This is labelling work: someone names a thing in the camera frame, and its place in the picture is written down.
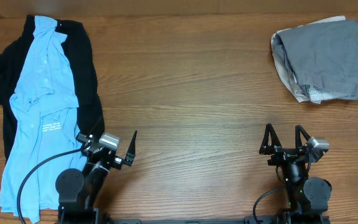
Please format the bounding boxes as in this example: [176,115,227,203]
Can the grey shorts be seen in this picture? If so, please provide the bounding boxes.
[272,19,358,104]

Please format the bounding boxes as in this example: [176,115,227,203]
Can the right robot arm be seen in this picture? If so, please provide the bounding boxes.
[252,123,333,224]

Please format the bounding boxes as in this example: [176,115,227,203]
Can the black shirt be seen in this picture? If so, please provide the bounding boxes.
[0,15,105,158]

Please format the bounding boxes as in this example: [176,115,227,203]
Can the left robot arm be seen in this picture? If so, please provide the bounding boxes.
[55,132,137,224]

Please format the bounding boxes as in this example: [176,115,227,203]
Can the light blue shirt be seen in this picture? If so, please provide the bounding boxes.
[0,16,86,223]

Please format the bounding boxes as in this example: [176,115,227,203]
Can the folded beige shorts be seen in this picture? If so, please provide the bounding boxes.
[270,15,358,103]

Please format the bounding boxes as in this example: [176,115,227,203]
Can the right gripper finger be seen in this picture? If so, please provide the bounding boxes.
[295,124,311,149]
[259,123,282,155]

